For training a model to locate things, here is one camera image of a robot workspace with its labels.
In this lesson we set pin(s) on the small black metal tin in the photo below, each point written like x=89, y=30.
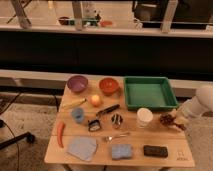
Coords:
x=94, y=125

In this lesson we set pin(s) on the black chair base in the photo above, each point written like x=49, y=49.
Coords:
x=30, y=138

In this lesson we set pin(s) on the purple bowl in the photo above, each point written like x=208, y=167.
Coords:
x=77, y=83

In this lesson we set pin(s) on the dark red background bowl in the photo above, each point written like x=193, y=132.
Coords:
x=64, y=20

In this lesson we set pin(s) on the wooden table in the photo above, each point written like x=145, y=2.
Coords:
x=154, y=134

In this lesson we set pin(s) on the yellow banana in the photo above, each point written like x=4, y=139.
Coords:
x=74, y=103

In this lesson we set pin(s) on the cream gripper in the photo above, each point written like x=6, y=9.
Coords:
x=179, y=119

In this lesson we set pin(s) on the dark red grape bunch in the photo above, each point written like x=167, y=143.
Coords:
x=169, y=120

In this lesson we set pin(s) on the black sponge block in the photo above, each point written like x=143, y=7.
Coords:
x=155, y=151

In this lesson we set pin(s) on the green plastic tray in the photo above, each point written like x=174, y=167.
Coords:
x=154, y=93

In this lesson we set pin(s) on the blue sponge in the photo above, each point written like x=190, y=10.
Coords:
x=121, y=151

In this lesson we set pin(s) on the metal spoon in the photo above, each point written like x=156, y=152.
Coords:
x=110, y=138

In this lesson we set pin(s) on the blue folded cloth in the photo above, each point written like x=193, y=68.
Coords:
x=83, y=148

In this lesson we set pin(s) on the white paper cup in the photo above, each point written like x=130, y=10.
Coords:
x=144, y=117

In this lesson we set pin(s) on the red chili pepper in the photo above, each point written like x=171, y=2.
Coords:
x=60, y=129

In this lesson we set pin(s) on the orange bowl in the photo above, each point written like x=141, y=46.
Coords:
x=108, y=85

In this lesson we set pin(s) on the blue plastic cup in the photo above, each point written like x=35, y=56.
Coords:
x=78, y=115

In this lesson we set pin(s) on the orange round fruit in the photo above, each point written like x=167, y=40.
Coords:
x=95, y=100

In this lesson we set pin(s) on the orange background plate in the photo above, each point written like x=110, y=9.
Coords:
x=106, y=23

